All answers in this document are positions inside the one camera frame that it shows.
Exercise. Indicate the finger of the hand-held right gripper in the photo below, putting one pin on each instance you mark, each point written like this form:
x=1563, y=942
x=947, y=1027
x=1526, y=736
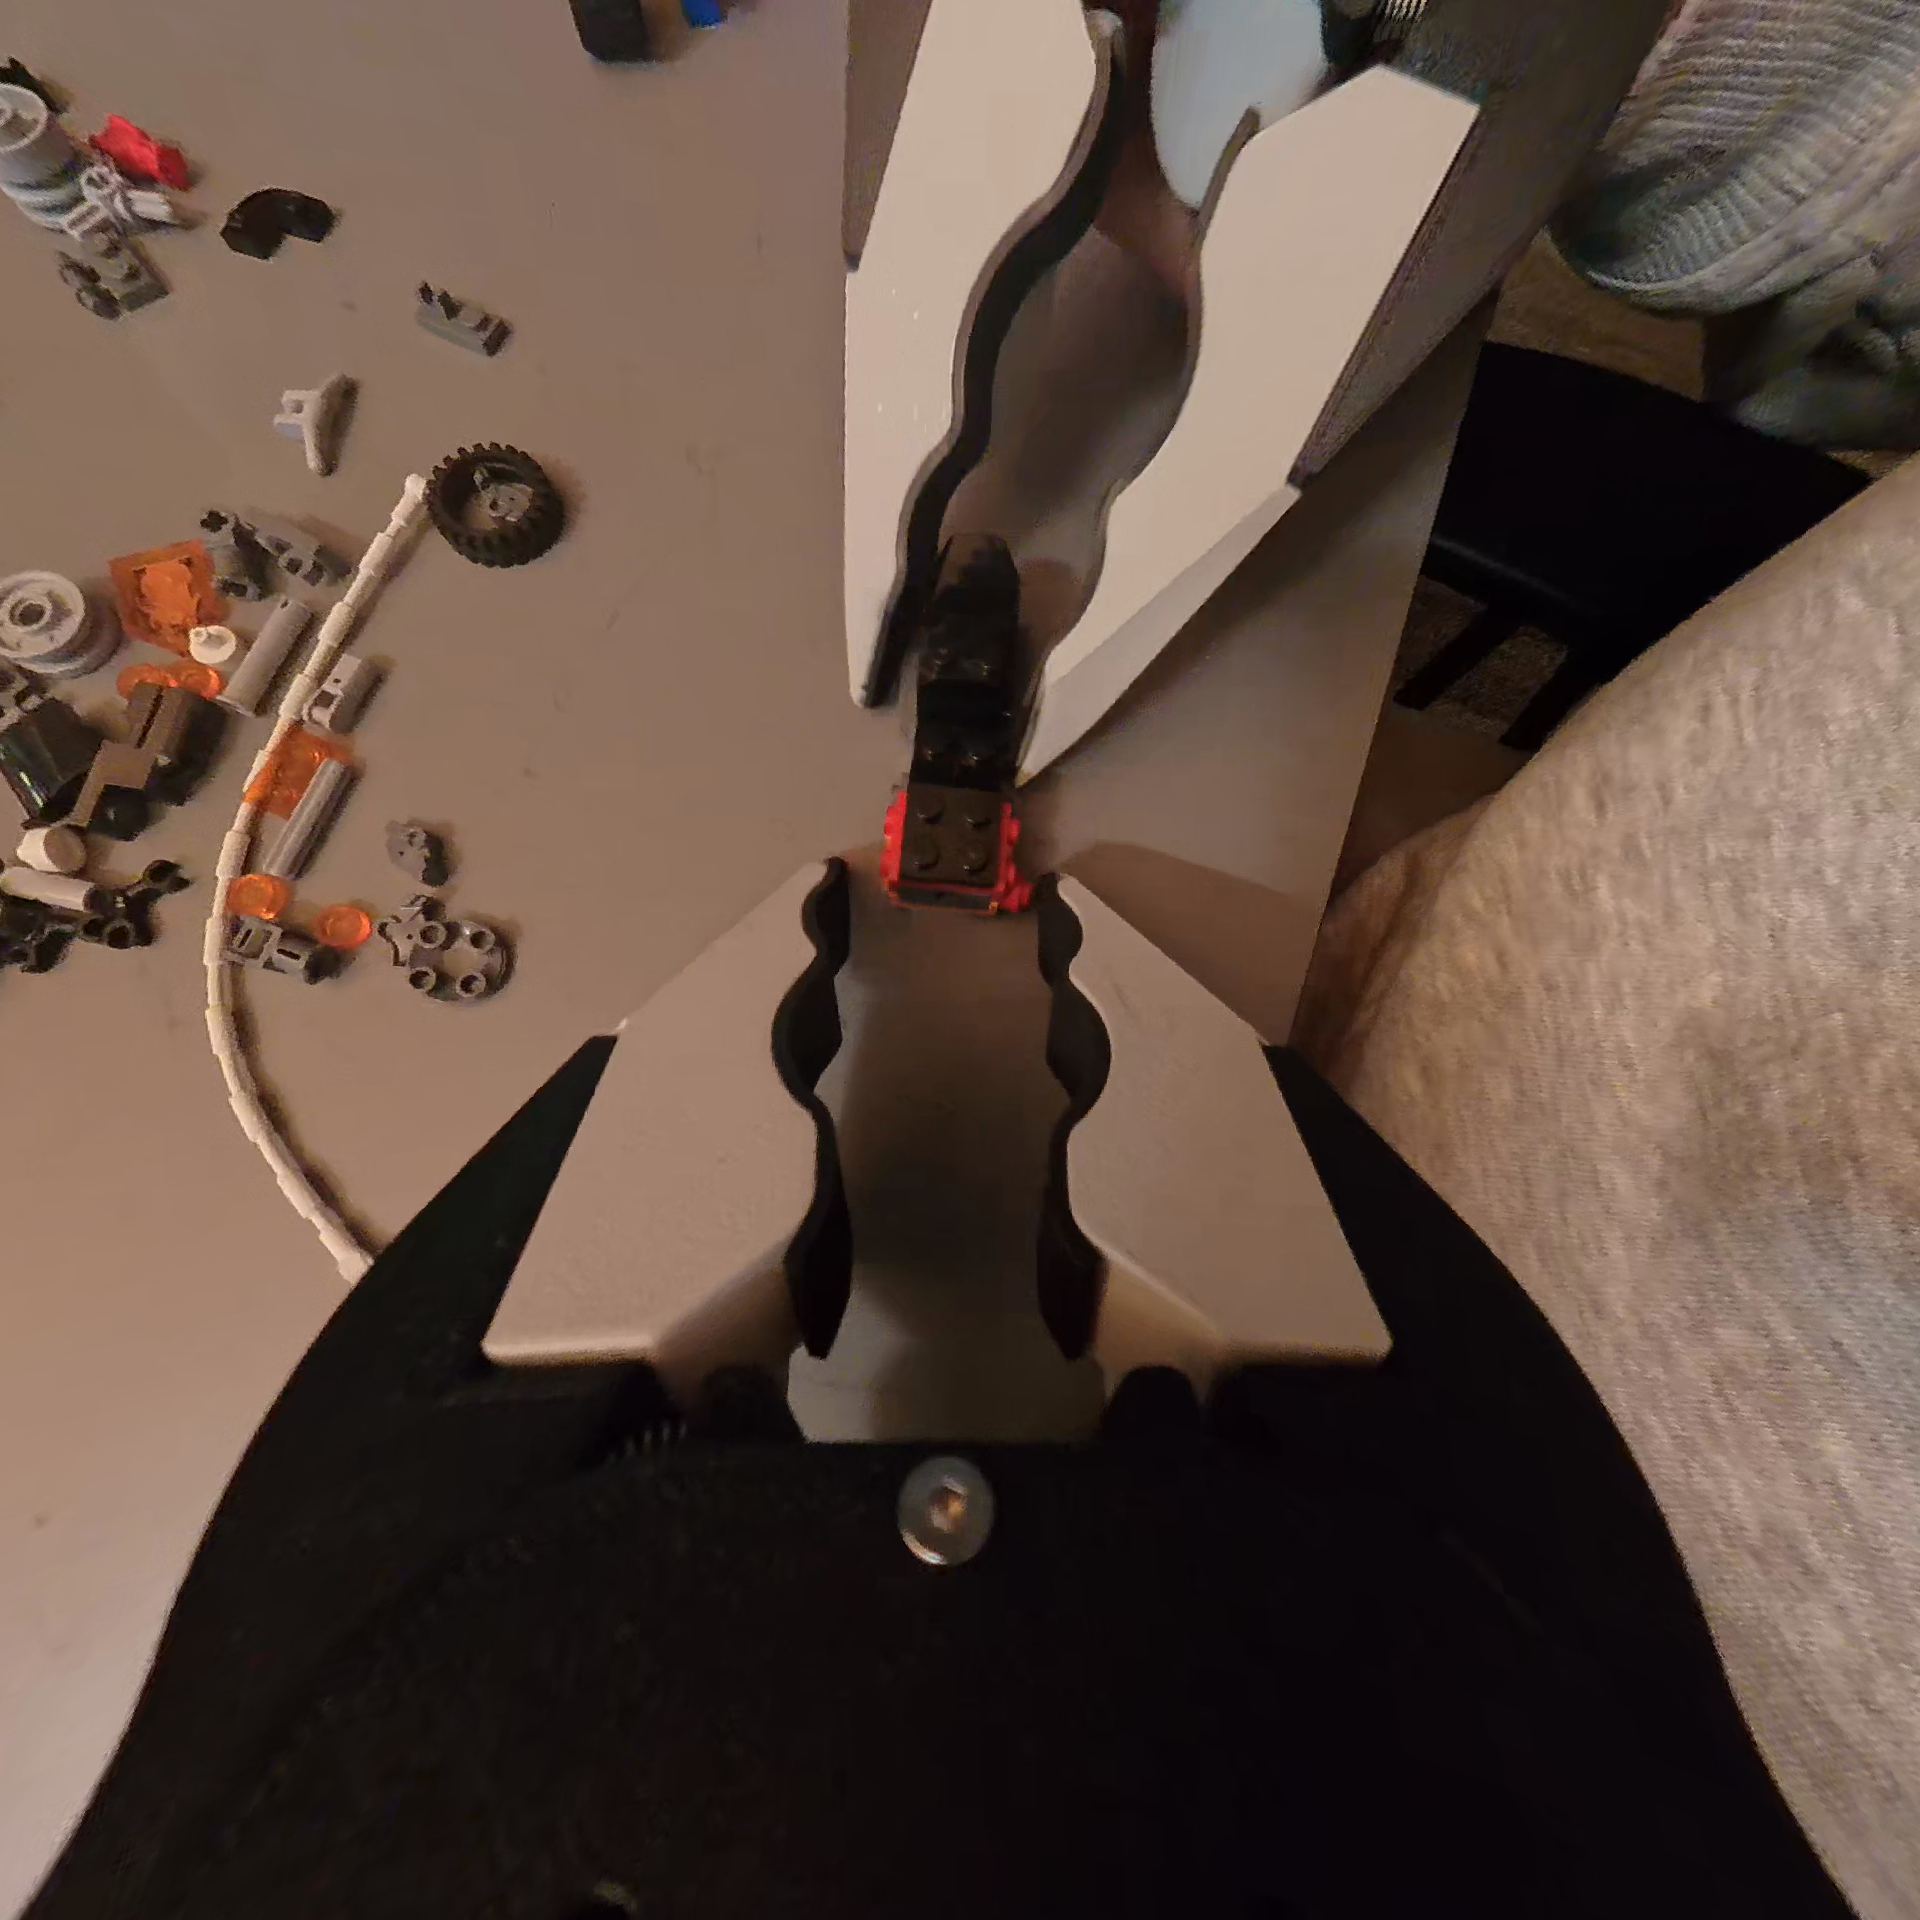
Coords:
x=931, y=226
x=1320, y=268

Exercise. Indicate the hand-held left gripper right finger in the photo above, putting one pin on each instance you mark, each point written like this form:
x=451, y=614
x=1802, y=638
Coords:
x=1245, y=1186

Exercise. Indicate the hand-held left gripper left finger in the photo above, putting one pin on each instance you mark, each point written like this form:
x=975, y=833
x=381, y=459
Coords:
x=675, y=1171

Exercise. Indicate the black and red lego assembly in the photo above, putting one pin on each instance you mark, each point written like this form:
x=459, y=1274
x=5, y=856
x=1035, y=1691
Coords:
x=952, y=841

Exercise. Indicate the large black lego tyre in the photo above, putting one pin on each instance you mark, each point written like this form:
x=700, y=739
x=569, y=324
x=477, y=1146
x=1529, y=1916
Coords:
x=615, y=27

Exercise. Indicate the dark grey lego clip plate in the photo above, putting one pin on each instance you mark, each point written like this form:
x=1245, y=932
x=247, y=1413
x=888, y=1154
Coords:
x=460, y=319

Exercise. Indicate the small black lego tyre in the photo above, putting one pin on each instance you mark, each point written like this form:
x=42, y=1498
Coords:
x=490, y=506

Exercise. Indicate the black curved lego piece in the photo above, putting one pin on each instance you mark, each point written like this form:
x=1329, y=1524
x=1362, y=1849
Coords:
x=279, y=224

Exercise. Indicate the pile of loose lego pieces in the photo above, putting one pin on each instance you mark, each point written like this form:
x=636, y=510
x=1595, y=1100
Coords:
x=150, y=749

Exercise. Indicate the red lego slope piece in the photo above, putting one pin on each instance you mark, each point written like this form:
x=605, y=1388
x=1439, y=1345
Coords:
x=141, y=151

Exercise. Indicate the grey lego wheel hub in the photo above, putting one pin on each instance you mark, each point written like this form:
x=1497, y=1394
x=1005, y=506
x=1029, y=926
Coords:
x=38, y=151

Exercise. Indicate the black chair part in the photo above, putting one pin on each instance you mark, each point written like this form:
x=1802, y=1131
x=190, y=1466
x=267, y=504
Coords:
x=1590, y=495

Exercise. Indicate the person's beige clothed lap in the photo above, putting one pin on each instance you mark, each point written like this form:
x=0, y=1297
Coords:
x=1649, y=1125

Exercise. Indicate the light grey lego bracket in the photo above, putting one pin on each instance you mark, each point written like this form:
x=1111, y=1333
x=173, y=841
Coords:
x=318, y=420

